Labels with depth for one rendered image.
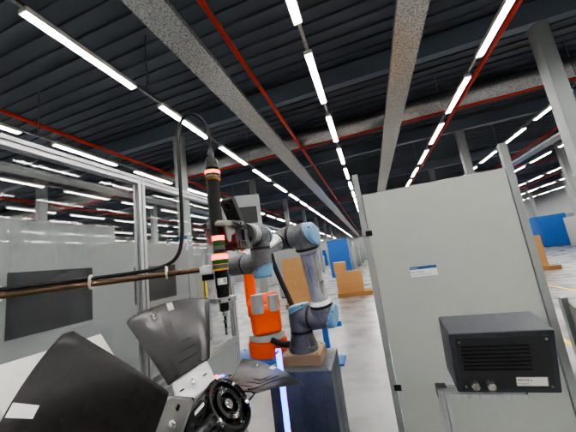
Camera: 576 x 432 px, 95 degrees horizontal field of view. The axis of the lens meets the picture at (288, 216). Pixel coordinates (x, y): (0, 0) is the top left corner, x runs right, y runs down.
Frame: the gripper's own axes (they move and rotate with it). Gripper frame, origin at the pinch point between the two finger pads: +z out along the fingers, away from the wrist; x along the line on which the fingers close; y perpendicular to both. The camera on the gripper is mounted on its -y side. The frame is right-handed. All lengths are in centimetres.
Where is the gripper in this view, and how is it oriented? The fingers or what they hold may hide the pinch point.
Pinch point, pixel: (210, 223)
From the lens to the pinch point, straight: 74.2
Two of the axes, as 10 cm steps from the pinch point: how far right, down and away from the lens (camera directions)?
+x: -9.3, 1.8, 3.1
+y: 1.4, 9.8, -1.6
